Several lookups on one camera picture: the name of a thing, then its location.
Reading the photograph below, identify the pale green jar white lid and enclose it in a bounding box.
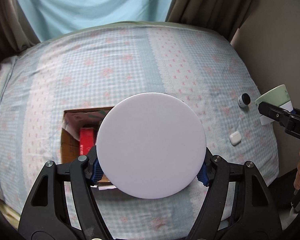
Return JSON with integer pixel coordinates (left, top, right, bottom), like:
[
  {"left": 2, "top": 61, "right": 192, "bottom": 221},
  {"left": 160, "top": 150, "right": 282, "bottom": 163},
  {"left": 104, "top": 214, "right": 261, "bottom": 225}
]
[{"left": 255, "top": 84, "right": 294, "bottom": 112}]

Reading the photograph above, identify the small jar black cap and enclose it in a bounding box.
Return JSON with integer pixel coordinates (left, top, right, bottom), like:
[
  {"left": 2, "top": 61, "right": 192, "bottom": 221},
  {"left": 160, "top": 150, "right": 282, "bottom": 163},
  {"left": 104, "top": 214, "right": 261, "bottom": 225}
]
[{"left": 237, "top": 93, "right": 251, "bottom": 108}]

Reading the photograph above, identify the white earbuds case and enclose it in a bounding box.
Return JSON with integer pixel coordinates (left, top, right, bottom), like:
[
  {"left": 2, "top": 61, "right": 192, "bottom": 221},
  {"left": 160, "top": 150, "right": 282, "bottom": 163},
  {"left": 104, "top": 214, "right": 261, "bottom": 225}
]
[{"left": 229, "top": 131, "right": 242, "bottom": 146}]

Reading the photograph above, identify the red Marubi carton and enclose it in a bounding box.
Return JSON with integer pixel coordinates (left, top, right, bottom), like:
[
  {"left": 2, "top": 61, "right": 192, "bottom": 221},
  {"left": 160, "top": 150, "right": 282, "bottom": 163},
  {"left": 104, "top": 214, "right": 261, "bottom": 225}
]
[{"left": 79, "top": 127, "right": 97, "bottom": 155}]

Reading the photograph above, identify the green striped jar white lid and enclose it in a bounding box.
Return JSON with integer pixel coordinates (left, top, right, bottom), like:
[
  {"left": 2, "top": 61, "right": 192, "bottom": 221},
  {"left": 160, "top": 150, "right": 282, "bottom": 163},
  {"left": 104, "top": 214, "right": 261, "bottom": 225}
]
[{"left": 96, "top": 93, "right": 206, "bottom": 199}]

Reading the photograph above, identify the open cardboard box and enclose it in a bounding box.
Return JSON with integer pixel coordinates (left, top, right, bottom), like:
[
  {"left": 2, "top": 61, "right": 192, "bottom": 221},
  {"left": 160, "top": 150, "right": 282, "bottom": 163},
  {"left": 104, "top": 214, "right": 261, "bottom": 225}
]
[{"left": 60, "top": 106, "right": 119, "bottom": 191}]

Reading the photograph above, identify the brown curtain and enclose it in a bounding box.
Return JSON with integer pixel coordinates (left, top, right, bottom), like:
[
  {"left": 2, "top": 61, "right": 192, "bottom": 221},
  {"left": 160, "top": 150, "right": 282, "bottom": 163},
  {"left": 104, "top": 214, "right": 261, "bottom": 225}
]
[{"left": 166, "top": 0, "right": 253, "bottom": 41}]

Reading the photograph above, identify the checkered floral bed sheet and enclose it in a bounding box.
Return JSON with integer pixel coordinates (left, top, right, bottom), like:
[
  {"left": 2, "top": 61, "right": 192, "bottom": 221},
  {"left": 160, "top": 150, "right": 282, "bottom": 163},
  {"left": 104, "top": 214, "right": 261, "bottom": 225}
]
[{"left": 0, "top": 20, "right": 280, "bottom": 240}]

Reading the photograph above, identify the light blue curtain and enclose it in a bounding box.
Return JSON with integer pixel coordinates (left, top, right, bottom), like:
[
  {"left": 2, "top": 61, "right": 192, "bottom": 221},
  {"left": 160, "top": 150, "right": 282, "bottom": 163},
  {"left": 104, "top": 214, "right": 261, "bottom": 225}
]
[{"left": 17, "top": 0, "right": 172, "bottom": 42}]

